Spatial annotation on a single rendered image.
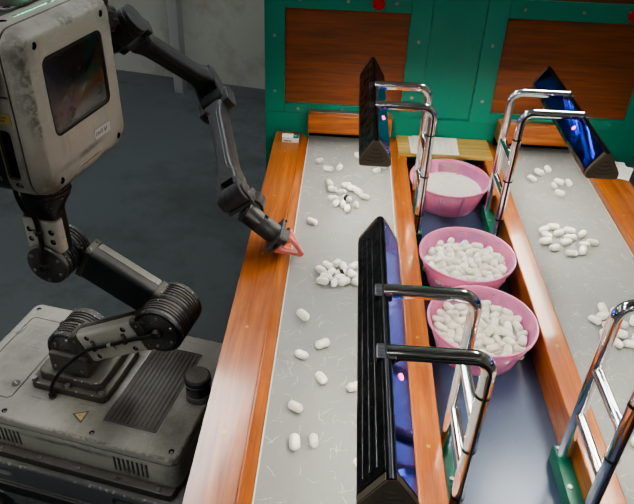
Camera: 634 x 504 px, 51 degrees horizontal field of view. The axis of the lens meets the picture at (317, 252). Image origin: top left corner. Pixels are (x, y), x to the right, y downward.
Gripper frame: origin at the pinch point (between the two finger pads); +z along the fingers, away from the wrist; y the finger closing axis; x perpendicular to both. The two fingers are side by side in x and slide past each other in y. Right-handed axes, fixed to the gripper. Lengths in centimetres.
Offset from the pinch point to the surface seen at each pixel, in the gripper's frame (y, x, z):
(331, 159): 62, -3, 4
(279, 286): -14.7, 3.1, -2.6
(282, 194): 30.5, 4.2, -7.4
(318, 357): -38.1, -2.8, 7.8
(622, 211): 34, -63, 74
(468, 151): 67, -37, 39
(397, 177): 47, -19, 21
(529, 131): 72, -55, 51
